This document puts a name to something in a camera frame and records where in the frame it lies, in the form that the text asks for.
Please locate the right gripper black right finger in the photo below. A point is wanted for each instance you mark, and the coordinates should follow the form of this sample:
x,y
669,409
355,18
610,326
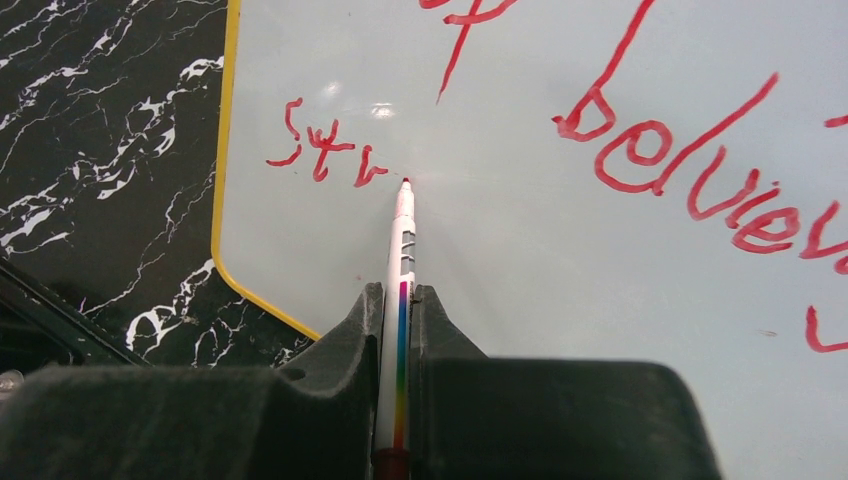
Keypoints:
x,y
480,417

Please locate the whiteboard with yellow frame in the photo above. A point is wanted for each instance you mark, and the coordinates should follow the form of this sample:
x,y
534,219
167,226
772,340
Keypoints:
x,y
652,180

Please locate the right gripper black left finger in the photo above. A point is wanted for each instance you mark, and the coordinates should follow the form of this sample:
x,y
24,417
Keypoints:
x,y
309,419

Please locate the white marker pen red ends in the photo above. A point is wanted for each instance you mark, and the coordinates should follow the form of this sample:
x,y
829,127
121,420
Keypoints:
x,y
391,451

